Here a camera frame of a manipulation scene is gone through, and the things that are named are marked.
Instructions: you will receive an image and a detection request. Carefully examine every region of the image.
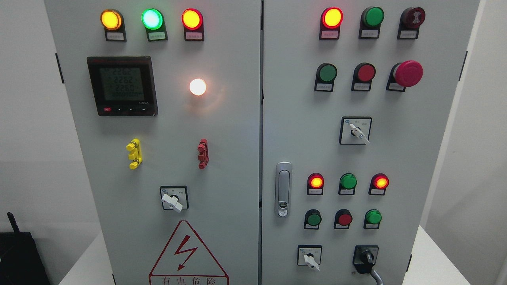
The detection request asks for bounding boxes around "white selector switch upper right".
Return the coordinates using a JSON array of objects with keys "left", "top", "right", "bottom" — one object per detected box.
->
[{"left": 339, "top": 116, "right": 372, "bottom": 145}]

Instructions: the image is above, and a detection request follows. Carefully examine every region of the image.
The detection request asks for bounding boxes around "yellow indicator light top left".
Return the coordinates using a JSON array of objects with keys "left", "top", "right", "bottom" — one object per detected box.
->
[{"left": 100, "top": 9, "right": 126, "bottom": 42}]

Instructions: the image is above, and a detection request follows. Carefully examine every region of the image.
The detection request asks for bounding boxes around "green indicator top right door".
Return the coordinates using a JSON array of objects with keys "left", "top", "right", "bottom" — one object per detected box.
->
[{"left": 358, "top": 6, "right": 385, "bottom": 39}]

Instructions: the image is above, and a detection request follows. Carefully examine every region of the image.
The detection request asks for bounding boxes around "green lit indicator light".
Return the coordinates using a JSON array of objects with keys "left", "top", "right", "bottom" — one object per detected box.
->
[{"left": 141, "top": 8, "right": 168, "bottom": 42}]

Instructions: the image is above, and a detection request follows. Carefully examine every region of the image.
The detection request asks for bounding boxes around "white glowing lamp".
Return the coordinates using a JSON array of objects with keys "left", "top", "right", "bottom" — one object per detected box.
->
[{"left": 189, "top": 79, "right": 207, "bottom": 96}]

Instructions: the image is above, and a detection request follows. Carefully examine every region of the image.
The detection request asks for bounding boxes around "right grey cabinet door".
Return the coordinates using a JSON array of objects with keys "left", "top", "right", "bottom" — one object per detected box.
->
[{"left": 261, "top": 0, "right": 479, "bottom": 285}]

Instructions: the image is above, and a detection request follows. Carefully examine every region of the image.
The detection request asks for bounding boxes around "red push button lower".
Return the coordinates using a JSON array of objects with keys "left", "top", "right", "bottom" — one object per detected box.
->
[{"left": 334, "top": 209, "right": 353, "bottom": 229}]

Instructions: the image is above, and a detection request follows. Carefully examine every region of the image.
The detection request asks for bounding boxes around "black knob selector switch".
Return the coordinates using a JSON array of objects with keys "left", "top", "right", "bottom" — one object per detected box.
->
[{"left": 353, "top": 245, "right": 379, "bottom": 274}]

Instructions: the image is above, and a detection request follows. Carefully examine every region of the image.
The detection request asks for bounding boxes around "white selector switch left door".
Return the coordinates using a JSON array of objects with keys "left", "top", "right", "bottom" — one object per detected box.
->
[{"left": 160, "top": 186, "right": 189, "bottom": 213}]

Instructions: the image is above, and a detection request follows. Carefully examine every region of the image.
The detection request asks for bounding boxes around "red terminal connector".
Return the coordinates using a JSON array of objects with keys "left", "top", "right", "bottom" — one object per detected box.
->
[{"left": 197, "top": 138, "right": 210, "bottom": 170}]

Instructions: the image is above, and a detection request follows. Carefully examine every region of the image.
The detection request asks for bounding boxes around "black digital power meter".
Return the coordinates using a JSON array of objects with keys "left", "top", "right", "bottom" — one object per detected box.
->
[{"left": 87, "top": 56, "right": 158, "bottom": 117}]

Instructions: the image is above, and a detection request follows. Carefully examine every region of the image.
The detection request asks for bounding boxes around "red emergency stop mushroom button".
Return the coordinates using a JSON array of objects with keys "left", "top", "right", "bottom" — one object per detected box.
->
[{"left": 386, "top": 60, "right": 423, "bottom": 92}]

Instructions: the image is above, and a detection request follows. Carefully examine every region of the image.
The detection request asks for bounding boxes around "green indicator bottom right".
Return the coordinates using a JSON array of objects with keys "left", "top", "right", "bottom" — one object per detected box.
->
[{"left": 363, "top": 209, "right": 382, "bottom": 230}]

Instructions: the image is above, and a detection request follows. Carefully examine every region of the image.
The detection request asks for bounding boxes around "white selector switch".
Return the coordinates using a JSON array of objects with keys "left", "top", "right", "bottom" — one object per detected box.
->
[
  {"left": 297, "top": 245, "right": 322, "bottom": 271},
  {"left": 339, "top": 116, "right": 372, "bottom": 145}
]

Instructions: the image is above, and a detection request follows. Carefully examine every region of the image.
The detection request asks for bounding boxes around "red lit indicator right door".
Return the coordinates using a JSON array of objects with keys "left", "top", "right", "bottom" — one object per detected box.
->
[{"left": 319, "top": 7, "right": 343, "bottom": 40}]

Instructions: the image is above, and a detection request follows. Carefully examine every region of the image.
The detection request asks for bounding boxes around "red indicator lower right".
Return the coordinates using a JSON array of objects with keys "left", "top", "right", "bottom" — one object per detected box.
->
[{"left": 369, "top": 173, "right": 389, "bottom": 196}]

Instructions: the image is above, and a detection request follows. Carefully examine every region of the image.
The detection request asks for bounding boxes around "green indicator lower middle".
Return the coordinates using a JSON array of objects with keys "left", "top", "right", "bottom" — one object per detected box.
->
[{"left": 338, "top": 173, "right": 357, "bottom": 196}]

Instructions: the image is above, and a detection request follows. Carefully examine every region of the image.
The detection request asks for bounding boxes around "red lit indicator lower left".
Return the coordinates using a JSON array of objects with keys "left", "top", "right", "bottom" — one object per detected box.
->
[{"left": 307, "top": 173, "right": 324, "bottom": 196}]

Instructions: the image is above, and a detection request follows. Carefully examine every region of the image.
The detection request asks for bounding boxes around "dark red buzzer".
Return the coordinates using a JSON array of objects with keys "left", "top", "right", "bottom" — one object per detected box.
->
[{"left": 398, "top": 7, "right": 426, "bottom": 40}]

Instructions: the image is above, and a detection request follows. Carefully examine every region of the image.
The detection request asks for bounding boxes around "red push button upper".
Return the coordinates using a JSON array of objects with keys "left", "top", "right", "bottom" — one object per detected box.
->
[{"left": 351, "top": 63, "right": 375, "bottom": 92}]

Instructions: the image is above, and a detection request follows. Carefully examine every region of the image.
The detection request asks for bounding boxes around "grey cabinet door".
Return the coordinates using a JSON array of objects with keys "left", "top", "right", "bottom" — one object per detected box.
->
[
  {"left": 261, "top": 0, "right": 479, "bottom": 285},
  {"left": 45, "top": 0, "right": 261, "bottom": 285}
]

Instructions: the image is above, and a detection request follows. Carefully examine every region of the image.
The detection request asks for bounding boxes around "yellow terminal connector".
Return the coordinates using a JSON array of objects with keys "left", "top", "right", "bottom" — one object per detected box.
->
[{"left": 126, "top": 138, "right": 143, "bottom": 170}]

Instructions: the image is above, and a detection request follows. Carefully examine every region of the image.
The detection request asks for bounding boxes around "left grey cabinet door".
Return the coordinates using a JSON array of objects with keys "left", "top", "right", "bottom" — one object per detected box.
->
[{"left": 45, "top": 0, "right": 261, "bottom": 285}]

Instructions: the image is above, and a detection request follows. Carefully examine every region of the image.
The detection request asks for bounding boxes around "red ringed lit indicator light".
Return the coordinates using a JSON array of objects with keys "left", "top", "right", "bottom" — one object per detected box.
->
[{"left": 181, "top": 8, "right": 204, "bottom": 41}]

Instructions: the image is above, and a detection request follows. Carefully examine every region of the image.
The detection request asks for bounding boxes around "red push button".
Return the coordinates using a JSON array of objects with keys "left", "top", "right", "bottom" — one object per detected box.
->
[
  {"left": 334, "top": 209, "right": 353, "bottom": 229},
  {"left": 351, "top": 63, "right": 375, "bottom": 92}
]

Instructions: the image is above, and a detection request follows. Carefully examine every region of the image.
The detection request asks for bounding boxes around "black device with antenna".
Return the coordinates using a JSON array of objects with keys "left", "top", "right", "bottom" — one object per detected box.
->
[{"left": 0, "top": 212, "right": 50, "bottom": 285}]

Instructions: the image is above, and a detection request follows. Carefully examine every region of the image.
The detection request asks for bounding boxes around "green push button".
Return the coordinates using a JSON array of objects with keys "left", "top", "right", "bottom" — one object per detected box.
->
[
  {"left": 314, "top": 63, "right": 337, "bottom": 92},
  {"left": 303, "top": 209, "right": 322, "bottom": 230}
]

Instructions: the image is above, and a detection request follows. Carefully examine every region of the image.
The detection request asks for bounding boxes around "green push button lower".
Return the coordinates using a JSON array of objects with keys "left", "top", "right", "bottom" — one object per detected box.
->
[{"left": 303, "top": 209, "right": 322, "bottom": 230}]

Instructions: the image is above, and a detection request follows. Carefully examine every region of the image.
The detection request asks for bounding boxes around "white selector switch bottom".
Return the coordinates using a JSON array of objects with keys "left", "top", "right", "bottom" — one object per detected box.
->
[{"left": 297, "top": 245, "right": 322, "bottom": 271}]

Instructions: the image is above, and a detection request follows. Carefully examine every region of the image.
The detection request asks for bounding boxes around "red electrical hazard warning sign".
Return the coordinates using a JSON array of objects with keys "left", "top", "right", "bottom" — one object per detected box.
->
[{"left": 149, "top": 220, "right": 229, "bottom": 285}]

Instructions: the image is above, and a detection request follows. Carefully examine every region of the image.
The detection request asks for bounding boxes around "silver door lock handle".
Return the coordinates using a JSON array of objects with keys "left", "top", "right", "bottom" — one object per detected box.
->
[{"left": 275, "top": 161, "right": 293, "bottom": 218}]

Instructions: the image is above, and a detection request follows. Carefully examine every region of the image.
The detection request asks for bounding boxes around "green push button upper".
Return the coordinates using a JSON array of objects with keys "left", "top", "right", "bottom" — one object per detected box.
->
[{"left": 314, "top": 63, "right": 337, "bottom": 92}]

